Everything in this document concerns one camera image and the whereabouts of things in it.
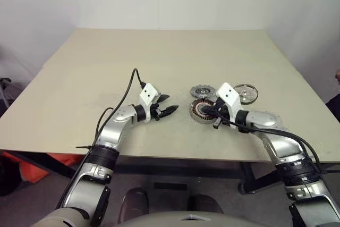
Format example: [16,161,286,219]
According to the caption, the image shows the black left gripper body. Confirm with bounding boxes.
[150,99,166,122]

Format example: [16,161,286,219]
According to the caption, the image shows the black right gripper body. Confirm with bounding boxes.
[212,99,232,130]

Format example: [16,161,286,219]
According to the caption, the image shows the grey spoked rotor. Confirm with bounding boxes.
[189,85,214,99]

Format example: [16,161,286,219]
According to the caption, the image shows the round silver motor lid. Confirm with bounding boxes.
[233,83,260,105]

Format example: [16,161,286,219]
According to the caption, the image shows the round motor housing copper windings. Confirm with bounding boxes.
[189,98,221,124]

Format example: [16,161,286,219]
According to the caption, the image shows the dark rounded shape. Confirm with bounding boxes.
[118,187,149,222]
[187,194,224,214]

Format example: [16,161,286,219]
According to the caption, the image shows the grey robot torso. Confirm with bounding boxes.
[116,211,293,227]

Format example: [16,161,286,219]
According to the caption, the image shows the person in dark clothing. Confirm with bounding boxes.
[325,69,340,121]

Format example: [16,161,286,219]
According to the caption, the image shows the orange bag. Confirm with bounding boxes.
[1,152,78,184]

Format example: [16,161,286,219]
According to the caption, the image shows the black bag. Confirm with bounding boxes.
[0,155,24,197]

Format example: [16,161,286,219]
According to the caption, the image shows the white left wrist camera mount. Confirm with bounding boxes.
[139,83,162,122]

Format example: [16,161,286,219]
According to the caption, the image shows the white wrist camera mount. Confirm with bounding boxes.
[139,83,162,122]
[216,82,244,124]

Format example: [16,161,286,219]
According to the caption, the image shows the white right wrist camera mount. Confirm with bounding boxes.
[216,82,244,124]

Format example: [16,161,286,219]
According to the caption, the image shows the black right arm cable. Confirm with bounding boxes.
[219,117,329,176]

